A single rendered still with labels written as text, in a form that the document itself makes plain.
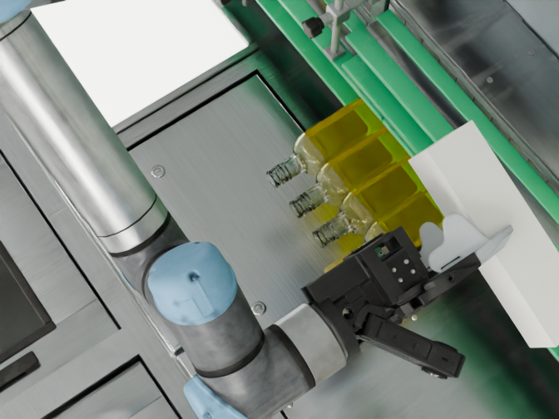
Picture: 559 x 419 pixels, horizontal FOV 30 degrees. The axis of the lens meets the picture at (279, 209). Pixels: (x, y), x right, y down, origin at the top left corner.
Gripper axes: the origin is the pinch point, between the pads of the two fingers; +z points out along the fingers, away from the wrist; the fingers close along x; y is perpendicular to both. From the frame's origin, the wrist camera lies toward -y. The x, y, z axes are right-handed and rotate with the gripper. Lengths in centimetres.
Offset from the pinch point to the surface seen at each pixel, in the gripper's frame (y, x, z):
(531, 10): 19.5, 26.2, 34.2
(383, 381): -15, 50, -6
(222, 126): 32, 63, -3
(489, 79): 14.7, 27.0, 23.6
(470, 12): 24.0, 30.6, 28.5
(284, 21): 40, 56, 14
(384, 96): 20.9, 39.2, 14.5
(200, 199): 24, 60, -13
